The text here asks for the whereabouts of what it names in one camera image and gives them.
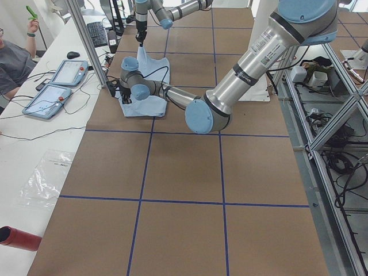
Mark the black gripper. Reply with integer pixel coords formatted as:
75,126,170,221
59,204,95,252
136,28,147,47
106,79,132,104

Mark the light blue button-up shirt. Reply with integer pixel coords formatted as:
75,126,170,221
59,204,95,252
118,47,170,117

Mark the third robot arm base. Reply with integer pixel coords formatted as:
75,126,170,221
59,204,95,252
341,40,367,70

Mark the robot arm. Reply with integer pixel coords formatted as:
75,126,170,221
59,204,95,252
135,0,213,47
108,1,339,134

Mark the black keyboard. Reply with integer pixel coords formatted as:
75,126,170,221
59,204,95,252
86,21,108,48

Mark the upper teach pendant tablet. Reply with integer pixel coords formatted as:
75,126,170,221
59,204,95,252
50,60,89,87

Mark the teach pendant tablet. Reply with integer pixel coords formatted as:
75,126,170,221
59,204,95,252
50,60,89,87
22,84,72,120

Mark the black computer mouse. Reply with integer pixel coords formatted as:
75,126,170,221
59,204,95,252
67,51,80,59

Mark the lower teach pendant tablet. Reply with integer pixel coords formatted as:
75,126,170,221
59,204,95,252
22,84,72,120

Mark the black smartphone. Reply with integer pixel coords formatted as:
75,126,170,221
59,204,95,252
36,82,46,91

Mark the green plastic tool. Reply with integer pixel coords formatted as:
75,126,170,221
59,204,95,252
26,5,38,20

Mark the seated person grey shirt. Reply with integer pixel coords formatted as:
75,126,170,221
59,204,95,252
0,20,40,107

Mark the clear plastic bag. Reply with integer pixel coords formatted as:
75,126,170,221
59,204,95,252
17,149,75,210

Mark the red cylinder bottle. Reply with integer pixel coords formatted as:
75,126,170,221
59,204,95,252
1,226,42,251

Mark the grey aluminium frame post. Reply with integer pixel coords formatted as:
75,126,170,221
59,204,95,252
66,0,107,88

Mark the aluminium frame rack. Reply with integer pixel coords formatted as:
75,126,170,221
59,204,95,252
274,36,367,275

